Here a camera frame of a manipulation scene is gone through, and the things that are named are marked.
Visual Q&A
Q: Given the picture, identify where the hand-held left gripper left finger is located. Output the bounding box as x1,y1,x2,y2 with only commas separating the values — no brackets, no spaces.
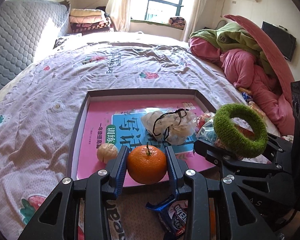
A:
17,145,129,240

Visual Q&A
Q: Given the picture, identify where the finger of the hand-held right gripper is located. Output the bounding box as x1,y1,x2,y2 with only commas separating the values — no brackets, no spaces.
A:
193,139,283,175
267,133,293,153

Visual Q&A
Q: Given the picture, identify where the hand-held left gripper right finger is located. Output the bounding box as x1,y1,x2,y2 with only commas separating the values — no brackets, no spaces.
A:
164,146,275,240

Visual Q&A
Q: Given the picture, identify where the blue toy egg capsule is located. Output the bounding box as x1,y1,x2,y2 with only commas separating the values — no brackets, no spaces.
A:
196,120,226,151

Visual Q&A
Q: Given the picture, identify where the green fluffy hair ring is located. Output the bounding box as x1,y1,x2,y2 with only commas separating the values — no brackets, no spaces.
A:
213,103,269,159

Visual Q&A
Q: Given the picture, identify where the orange with stem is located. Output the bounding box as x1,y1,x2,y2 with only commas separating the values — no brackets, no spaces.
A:
126,142,168,185

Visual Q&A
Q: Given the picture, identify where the white drawstring mesh bag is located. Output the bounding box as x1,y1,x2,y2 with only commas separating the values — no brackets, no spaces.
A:
140,108,197,146

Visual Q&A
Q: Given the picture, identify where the dark cardboard box tray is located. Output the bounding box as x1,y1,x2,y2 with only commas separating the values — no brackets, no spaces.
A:
66,88,224,189

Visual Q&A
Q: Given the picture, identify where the peeled tangerine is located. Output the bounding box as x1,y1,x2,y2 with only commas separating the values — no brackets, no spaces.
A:
97,143,119,164

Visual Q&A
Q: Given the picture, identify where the blue cookie packet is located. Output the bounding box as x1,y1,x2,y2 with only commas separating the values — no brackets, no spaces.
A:
145,194,191,238

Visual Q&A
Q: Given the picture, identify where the yellow snack packet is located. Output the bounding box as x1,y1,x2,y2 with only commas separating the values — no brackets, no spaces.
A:
248,101,266,117

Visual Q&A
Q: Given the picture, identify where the pink and blue book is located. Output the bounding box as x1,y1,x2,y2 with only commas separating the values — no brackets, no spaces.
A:
76,98,216,181

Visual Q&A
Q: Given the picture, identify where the pink blanket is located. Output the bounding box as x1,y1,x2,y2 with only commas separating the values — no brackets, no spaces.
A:
188,36,296,137

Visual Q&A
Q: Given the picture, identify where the long pink pad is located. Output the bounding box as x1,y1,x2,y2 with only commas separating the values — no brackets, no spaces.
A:
223,14,295,106

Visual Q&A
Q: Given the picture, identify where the green blanket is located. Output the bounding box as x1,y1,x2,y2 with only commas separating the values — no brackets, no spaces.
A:
190,22,276,77

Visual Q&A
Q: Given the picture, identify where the strawberry printed bedsheet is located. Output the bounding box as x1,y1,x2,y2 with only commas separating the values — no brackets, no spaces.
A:
0,31,282,240

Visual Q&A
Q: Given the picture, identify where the patterned cushion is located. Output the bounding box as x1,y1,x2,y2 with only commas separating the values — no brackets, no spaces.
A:
168,16,187,28

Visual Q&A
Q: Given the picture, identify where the cream curtain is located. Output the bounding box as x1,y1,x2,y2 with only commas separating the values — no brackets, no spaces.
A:
106,0,138,32
182,0,206,42

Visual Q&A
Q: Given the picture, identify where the stack of folded blankets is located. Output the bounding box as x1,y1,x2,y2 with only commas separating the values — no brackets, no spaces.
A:
69,8,114,33

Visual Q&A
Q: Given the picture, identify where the grey quilted headboard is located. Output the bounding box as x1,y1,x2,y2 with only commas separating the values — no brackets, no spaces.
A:
0,0,71,101

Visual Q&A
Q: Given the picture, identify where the black wall television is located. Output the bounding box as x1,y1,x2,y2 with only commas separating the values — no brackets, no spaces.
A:
261,21,297,62

